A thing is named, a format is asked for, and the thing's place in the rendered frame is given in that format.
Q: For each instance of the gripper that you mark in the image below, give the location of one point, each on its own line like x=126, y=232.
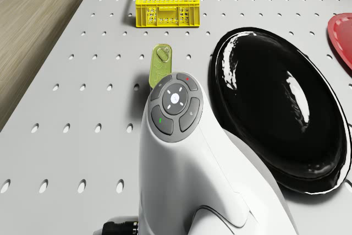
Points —
x=121, y=226

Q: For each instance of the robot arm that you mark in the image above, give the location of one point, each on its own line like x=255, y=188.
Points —
x=187, y=169

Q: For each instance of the flat-sided can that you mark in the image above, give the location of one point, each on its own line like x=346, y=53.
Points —
x=159, y=67

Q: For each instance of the black plate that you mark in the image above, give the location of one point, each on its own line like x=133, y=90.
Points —
x=261, y=94

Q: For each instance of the red plate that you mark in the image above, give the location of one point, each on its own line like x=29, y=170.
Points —
x=342, y=37

